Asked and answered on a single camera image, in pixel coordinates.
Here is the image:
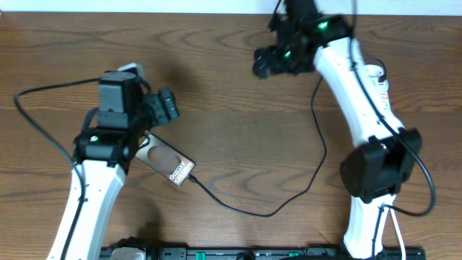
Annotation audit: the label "black charger cable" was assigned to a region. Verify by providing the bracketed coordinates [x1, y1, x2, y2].
[186, 57, 388, 219]

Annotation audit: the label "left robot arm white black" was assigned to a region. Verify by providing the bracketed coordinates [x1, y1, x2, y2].
[48, 64, 180, 259]

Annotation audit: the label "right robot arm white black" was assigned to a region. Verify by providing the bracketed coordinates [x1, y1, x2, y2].
[253, 1, 422, 259]

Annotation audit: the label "white power strip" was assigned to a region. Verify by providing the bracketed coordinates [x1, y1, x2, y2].
[365, 64, 391, 112]

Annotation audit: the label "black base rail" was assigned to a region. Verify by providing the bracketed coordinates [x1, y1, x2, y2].
[99, 246, 427, 260]

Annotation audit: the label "white power strip cord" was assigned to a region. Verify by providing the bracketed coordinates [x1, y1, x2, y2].
[388, 207, 407, 260]

